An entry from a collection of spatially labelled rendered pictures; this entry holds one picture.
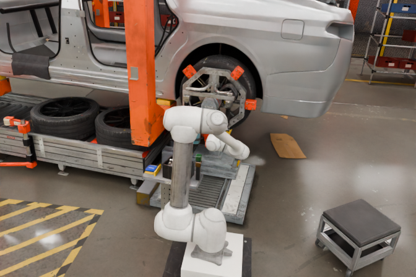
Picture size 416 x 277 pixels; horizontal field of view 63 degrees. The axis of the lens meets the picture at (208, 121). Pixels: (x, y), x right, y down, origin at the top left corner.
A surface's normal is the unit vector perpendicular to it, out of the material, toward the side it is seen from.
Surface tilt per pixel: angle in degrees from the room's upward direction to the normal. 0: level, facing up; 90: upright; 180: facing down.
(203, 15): 90
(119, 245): 0
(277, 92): 90
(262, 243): 0
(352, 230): 0
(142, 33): 90
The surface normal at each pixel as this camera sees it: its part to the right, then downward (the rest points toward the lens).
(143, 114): -0.25, 0.40
